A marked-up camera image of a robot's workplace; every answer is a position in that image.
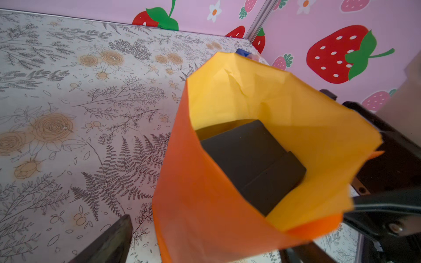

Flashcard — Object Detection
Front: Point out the right aluminium corner post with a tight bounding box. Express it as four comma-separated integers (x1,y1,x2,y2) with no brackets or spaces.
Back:
244,0,278,42

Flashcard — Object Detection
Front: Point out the blue tape dispenser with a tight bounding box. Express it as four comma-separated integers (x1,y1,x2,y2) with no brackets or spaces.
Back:
236,48,260,62

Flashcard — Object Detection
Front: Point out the dark grey gift box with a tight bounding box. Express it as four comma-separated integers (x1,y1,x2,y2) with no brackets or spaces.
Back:
201,120,307,216

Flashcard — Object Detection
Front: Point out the orange wrapping paper sheet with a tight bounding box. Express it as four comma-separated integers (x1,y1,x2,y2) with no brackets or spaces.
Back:
152,52,383,263

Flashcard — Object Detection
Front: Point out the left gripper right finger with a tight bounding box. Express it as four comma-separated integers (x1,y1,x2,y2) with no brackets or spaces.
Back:
279,242,336,263

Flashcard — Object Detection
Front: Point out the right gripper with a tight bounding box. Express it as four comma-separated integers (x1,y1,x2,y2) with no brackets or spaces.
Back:
318,88,421,263

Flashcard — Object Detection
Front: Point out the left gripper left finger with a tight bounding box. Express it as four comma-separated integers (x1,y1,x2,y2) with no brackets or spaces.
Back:
70,214,133,263

